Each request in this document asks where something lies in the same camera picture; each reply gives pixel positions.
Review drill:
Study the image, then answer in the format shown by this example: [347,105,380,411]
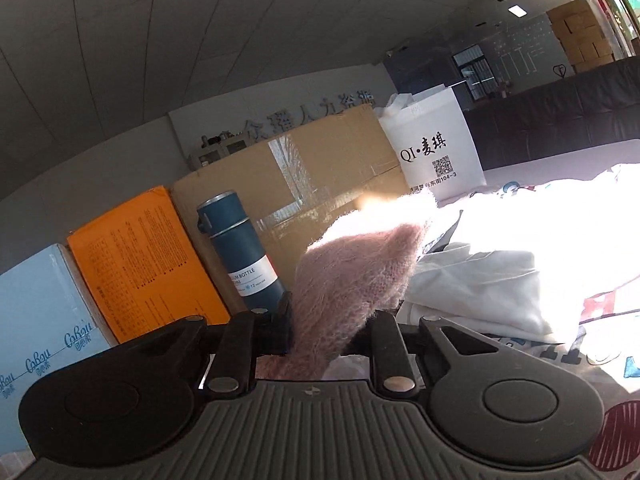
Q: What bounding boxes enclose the dark sofa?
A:
[462,54,640,171]

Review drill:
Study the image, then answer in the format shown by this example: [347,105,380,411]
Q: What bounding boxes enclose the white non-woven bag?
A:
[374,86,488,199]

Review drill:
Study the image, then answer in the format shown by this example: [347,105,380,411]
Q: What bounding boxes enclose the white garment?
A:
[398,243,569,345]

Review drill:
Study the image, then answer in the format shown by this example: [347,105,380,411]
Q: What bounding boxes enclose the pink knitted sweater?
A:
[256,195,441,381]

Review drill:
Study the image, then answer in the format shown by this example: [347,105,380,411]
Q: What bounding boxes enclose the light blue box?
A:
[0,243,119,475]

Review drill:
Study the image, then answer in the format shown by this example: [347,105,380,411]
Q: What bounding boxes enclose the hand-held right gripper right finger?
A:
[347,309,512,393]

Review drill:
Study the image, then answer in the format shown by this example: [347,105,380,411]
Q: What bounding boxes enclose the orange box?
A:
[67,185,233,345]

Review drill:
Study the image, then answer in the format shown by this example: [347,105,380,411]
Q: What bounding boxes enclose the dark blue thermos bottle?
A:
[196,190,285,313]

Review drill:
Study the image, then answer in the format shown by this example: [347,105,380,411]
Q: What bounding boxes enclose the stack of cardboard boxes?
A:
[545,0,617,74]

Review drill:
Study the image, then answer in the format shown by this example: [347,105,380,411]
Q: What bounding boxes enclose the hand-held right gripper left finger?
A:
[159,291,295,394]

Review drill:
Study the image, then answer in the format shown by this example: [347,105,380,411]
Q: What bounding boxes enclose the large cardboard box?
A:
[171,108,413,293]

